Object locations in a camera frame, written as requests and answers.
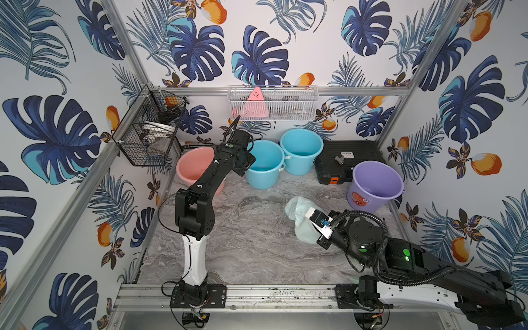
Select clear wall shelf basket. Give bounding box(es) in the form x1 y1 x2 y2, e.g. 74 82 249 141
227 86 319 121

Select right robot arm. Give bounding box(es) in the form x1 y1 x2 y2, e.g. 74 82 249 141
306 208 527 328

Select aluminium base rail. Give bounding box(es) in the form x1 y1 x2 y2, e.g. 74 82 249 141
114 283 457 312

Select silver metal pipe fitting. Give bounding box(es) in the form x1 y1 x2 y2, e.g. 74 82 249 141
335 155 345 166

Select pink triangle item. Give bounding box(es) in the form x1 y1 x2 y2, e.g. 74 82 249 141
241 87 270 119

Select pink plastic bucket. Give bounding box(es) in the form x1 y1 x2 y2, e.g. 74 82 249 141
177 147 215 188

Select purple plastic bucket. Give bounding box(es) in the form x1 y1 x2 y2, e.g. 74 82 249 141
346 161 404 213

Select light teal cloth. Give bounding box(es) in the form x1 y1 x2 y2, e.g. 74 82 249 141
285 196 321 244

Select teal plastic bucket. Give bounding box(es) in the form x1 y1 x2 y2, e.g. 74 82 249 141
246 140 285 190

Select black tool case orange latches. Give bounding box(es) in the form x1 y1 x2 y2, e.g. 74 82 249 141
314 140 386 185

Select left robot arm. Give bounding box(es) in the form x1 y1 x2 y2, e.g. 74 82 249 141
171 116 256 307

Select black wire basket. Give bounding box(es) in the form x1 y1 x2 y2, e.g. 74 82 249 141
111 85 189 167

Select teal bucket with label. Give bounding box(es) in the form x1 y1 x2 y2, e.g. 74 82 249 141
279 129 324 176

